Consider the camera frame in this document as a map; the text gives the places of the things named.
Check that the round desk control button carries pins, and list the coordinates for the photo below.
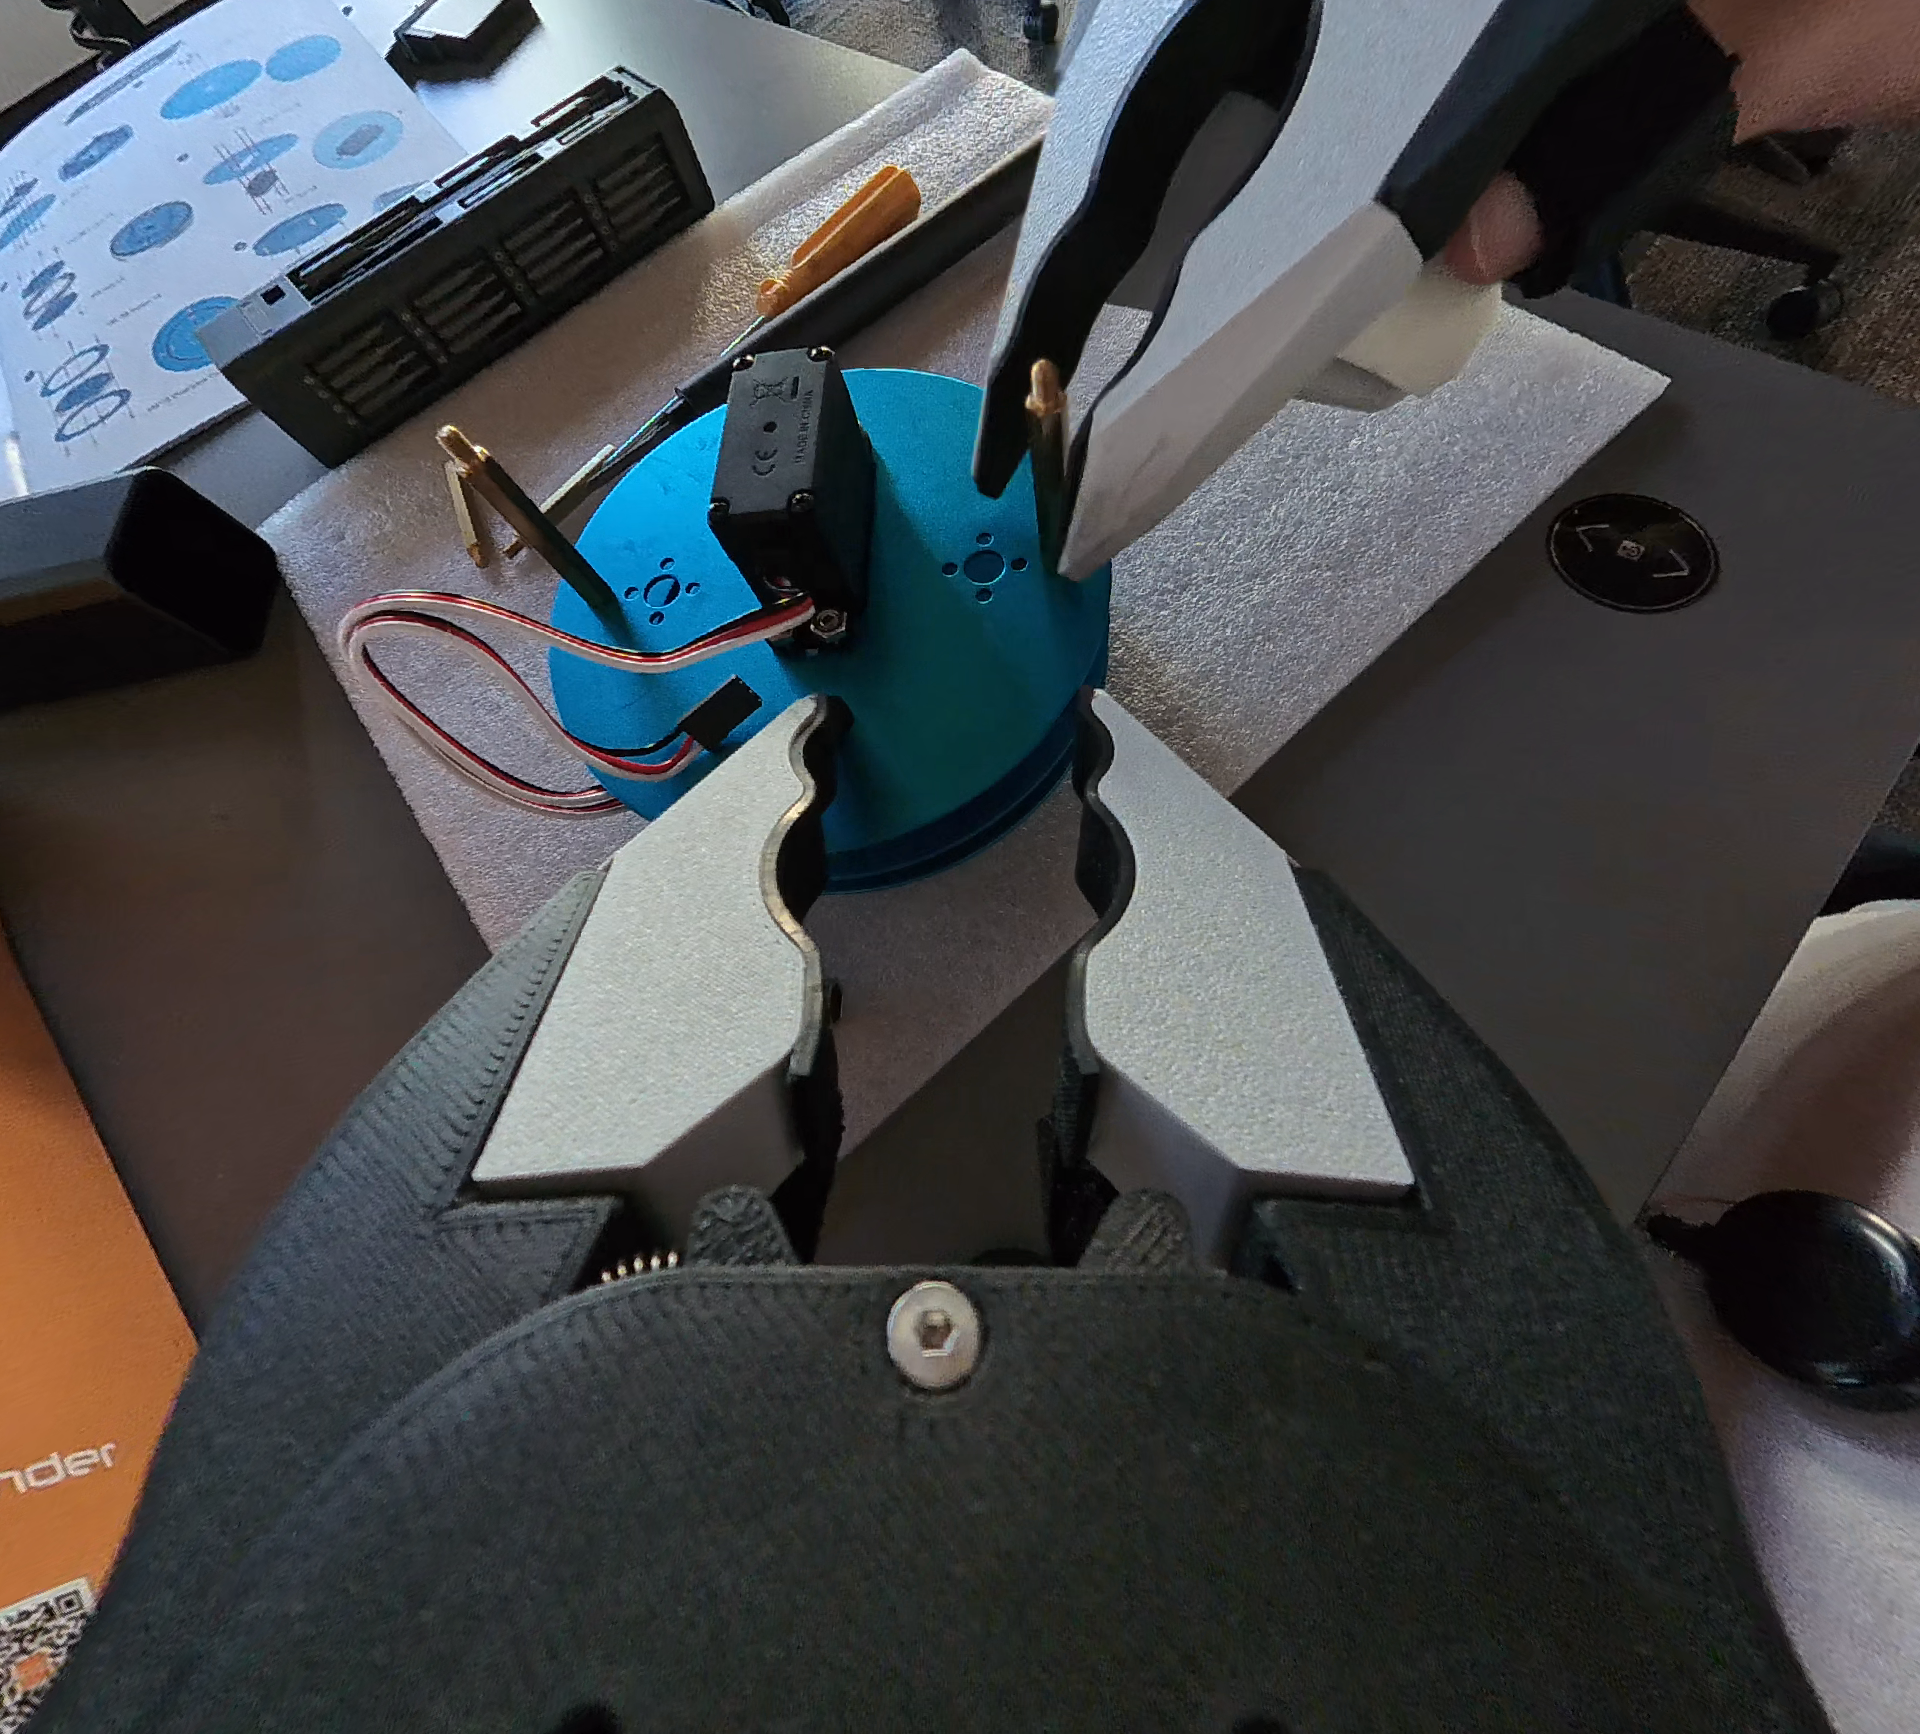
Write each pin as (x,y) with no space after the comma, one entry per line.
(1630,557)

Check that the small black box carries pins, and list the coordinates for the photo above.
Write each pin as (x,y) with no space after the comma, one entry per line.
(456,25)

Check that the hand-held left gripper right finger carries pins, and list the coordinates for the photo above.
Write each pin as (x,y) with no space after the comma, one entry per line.
(1231,1016)

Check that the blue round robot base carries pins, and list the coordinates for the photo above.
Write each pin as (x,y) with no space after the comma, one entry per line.
(929,713)

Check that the black precision screwdriver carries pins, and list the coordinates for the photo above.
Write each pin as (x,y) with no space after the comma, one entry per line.
(898,271)

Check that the black badge reel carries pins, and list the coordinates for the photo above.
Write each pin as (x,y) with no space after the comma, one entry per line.
(1814,1293)

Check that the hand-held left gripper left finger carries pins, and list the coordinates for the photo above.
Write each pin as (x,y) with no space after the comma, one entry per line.
(659,1016)

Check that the instruction manual with blue pictures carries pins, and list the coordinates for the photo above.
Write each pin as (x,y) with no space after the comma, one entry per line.
(136,236)

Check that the black servo motor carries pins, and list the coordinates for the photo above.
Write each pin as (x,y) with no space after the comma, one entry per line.
(788,460)

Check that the person's right hand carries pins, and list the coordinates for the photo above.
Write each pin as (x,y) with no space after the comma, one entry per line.
(1831,25)

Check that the black screwdriver bit case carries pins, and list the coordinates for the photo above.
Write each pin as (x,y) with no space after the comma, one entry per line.
(452,281)

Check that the dark rectangular case sleeve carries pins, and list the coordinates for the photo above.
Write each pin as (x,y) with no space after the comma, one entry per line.
(136,564)

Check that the white foam sheet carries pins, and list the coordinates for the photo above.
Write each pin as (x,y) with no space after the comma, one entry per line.
(1350,460)

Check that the orange cardboard box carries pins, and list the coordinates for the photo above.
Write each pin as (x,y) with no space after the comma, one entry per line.
(73,1241)

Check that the black office chair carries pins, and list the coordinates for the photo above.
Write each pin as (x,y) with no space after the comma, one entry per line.
(1800,295)

